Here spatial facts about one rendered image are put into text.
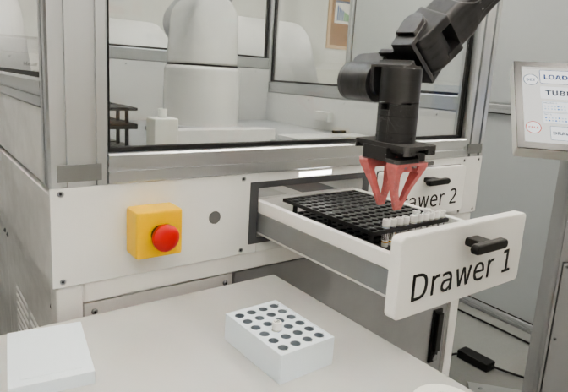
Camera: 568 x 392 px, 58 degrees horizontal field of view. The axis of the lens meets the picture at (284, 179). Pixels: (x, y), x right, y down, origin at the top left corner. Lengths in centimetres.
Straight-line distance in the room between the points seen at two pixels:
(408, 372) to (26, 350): 46
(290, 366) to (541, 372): 133
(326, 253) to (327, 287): 33
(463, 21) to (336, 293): 61
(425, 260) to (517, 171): 198
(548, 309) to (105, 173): 141
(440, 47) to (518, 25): 193
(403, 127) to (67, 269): 51
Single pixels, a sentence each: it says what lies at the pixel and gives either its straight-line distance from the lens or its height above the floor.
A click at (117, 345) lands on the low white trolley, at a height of 76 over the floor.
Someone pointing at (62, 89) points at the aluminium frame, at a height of 108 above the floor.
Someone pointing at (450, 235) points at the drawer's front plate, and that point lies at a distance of 72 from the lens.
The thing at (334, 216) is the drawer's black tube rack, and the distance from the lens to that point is 81.
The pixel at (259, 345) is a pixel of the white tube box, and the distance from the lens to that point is 65.
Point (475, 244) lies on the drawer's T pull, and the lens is 72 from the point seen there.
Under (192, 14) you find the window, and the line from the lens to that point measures 83.
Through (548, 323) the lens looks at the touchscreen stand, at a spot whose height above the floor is 42.
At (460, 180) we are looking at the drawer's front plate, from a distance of 129.
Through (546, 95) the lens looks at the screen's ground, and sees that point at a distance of 166.
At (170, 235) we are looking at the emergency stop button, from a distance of 75.
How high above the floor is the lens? 111
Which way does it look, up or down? 11 degrees down
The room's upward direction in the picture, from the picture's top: 3 degrees clockwise
